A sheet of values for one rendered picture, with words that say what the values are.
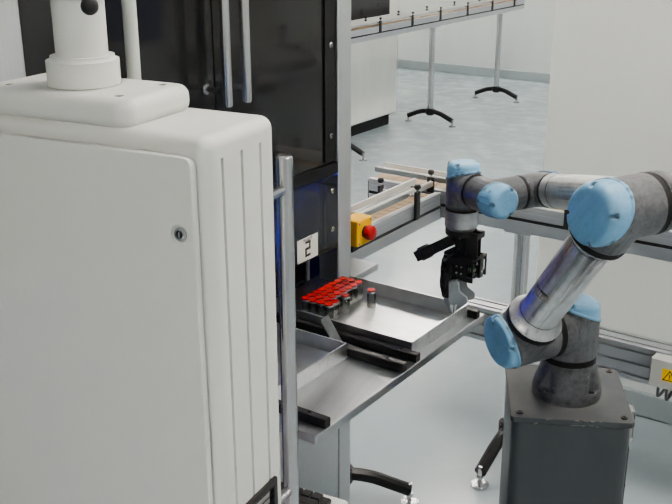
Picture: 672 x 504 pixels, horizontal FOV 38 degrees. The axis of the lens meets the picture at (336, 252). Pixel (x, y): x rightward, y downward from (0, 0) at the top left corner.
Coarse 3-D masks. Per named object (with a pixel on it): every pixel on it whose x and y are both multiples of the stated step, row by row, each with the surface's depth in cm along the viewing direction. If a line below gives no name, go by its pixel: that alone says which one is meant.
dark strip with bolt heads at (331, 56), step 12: (324, 0) 225; (324, 12) 226; (324, 24) 227; (324, 36) 228; (324, 48) 229; (324, 60) 230; (324, 72) 231; (324, 84) 232; (324, 96) 233; (324, 108) 234; (324, 120) 235; (324, 132) 236; (324, 144) 237
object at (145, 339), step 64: (0, 128) 132; (64, 128) 127; (128, 128) 123; (192, 128) 122; (256, 128) 127; (0, 192) 134; (64, 192) 128; (128, 192) 123; (192, 192) 118; (256, 192) 129; (0, 256) 138; (64, 256) 132; (128, 256) 126; (192, 256) 121; (256, 256) 131; (0, 320) 142; (64, 320) 135; (128, 320) 130; (192, 320) 125; (256, 320) 134; (0, 384) 146; (64, 384) 140; (128, 384) 133; (192, 384) 128; (256, 384) 137; (0, 448) 151; (64, 448) 144; (128, 448) 137; (192, 448) 132; (256, 448) 140
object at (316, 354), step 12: (300, 336) 218; (312, 336) 216; (324, 336) 215; (300, 348) 216; (312, 348) 216; (324, 348) 215; (336, 348) 209; (300, 360) 211; (312, 360) 211; (324, 360) 205; (336, 360) 209; (300, 372) 198; (312, 372) 202; (300, 384) 199
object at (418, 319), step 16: (384, 288) 244; (400, 288) 241; (352, 304) 240; (384, 304) 240; (400, 304) 240; (416, 304) 240; (432, 304) 237; (464, 304) 232; (336, 320) 231; (352, 320) 231; (368, 320) 231; (384, 320) 231; (400, 320) 231; (416, 320) 231; (432, 320) 231; (448, 320) 224; (368, 336) 218; (384, 336) 215; (400, 336) 222; (416, 336) 222; (432, 336) 219
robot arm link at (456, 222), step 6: (450, 216) 216; (456, 216) 215; (462, 216) 215; (468, 216) 215; (474, 216) 216; (450, 222) 216; (456, 222) 215; (462, 222) 215; (468, 222) 215; (474, 222) 216; (450, 228) 217; (456, 228) 216; (462, 228) 216; (468, 228) 216; (474, 228) 217
